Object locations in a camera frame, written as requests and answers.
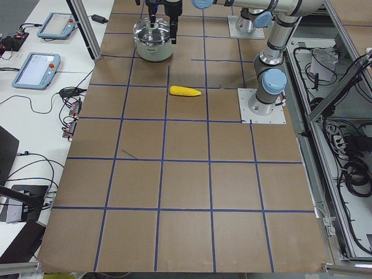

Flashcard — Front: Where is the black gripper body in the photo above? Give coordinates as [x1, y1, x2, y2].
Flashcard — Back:
[145, 0, 183, 19]

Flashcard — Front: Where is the glass pot lid with knob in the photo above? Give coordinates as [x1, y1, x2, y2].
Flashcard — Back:
[133, 18, 170, 46]

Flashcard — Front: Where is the yellow corn cob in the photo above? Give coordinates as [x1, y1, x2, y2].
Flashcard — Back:
[169, 85, 202, 97]

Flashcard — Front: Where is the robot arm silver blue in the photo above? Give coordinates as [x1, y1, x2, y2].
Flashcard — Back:
[249, 12, 299, 116]
[145, 0, 324, 44]

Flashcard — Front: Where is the stainless steel cooking pot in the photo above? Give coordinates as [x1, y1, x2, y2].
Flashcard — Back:
[133, 17, 174, 63]

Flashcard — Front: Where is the black power adapter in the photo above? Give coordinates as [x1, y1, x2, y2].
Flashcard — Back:
[91, 14, 108, 24]

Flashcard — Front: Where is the upper teach pendant tablet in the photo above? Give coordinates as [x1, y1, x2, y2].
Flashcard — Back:
[37, 12, 76, 40]

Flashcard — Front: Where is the teach pendant tablet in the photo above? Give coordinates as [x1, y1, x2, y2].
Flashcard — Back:
[12, 52, 60, 90]
[37, 12, 76, 40]

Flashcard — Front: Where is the lower teach pendant tablet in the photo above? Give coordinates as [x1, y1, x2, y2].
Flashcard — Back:
[12, 52, 60, 90]

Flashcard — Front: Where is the small electronics board red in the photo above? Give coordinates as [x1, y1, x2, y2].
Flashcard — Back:
[12, 28, 29, 45]

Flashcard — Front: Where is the black laptop corner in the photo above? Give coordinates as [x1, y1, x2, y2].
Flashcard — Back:
[0, 127, 19, 186]

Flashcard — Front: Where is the grey box under stand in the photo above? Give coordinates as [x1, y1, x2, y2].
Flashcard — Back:
[1, 201, 41, 223]

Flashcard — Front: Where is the aluminium frame post left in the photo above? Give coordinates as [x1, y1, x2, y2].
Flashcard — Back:
[66, 0, 102, 61]

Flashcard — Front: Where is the aluminium frame rail right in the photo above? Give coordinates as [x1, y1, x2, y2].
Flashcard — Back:
[290, 1, 371, 263]

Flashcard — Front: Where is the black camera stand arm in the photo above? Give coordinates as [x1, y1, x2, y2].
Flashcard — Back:
[1, 185, 48, 206]

